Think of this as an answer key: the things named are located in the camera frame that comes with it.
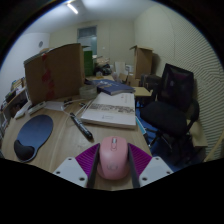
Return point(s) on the large brown cardboard box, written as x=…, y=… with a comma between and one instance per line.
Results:
x=55, y=73

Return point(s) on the dark blue mouse pad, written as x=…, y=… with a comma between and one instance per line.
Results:
x=35, y=131

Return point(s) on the white remote control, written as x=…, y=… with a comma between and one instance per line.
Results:
x=36, y=108

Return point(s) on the pink computer mouse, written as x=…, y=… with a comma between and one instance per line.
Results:
x=113, y=160

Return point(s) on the ceiling light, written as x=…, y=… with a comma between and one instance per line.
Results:
x=72, y=8

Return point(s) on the window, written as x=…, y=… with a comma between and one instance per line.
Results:
x=87, y=38

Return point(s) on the black office chair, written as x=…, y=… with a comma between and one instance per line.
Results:
x=166, y=116

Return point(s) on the open tall cardboard box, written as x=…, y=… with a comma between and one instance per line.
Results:
x=143, y=63

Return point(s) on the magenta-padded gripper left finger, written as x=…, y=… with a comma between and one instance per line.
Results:
x=71, y=168

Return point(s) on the small white block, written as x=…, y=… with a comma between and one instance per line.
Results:
x=20, y=113

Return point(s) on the black marker pen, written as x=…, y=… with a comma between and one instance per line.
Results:
x=81, y=126

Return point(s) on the shelf unit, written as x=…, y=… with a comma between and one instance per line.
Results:
x=13, y=96

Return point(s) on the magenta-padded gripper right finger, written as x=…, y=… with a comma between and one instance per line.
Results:
x=154, y=168

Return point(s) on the white book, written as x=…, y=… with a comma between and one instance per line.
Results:
x=111, y=111

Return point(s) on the dark blue book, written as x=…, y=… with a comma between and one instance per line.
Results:
x=113, y=87

